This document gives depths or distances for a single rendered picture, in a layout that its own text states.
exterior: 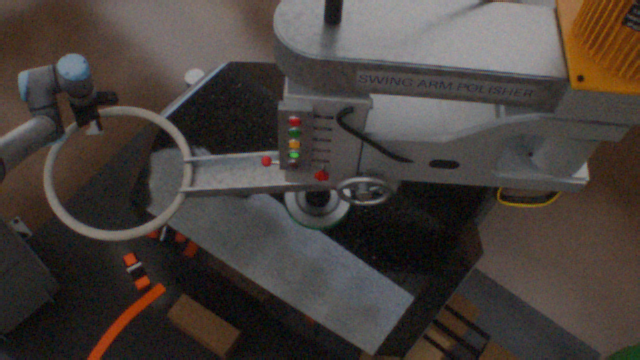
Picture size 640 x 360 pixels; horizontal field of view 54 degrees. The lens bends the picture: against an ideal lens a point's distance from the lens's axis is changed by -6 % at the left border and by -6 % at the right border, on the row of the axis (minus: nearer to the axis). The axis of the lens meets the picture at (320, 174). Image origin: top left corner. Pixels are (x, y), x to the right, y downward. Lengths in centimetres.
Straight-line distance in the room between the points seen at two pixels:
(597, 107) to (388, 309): 96
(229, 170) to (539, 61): 107
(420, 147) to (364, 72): 35
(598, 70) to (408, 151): 53
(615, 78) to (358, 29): 57
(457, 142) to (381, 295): 65
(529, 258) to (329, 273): 131
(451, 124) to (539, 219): 170
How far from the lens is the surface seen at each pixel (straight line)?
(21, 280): 289
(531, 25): 158
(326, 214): 215
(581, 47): 155
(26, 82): 211
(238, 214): 229
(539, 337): 310
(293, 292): 226
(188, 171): 217
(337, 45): 144
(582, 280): 329
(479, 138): 169
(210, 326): 281
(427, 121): 171
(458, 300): 296
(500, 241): 322
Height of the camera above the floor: 282
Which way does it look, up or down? 61 degrees down
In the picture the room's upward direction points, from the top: 5 degrees clockwise
